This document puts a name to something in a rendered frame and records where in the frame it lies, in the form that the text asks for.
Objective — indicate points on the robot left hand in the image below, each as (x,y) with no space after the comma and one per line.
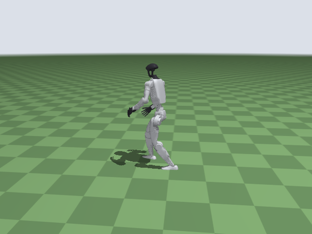
(130,111)

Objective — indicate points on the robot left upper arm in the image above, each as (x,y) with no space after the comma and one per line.
(148,86)

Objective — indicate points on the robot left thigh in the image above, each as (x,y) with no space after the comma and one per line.
(155,122)

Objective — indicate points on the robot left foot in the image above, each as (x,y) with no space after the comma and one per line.
(169,167)

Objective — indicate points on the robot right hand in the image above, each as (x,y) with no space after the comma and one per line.
(147,110)

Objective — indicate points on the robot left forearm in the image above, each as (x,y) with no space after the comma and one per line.
(138,105)

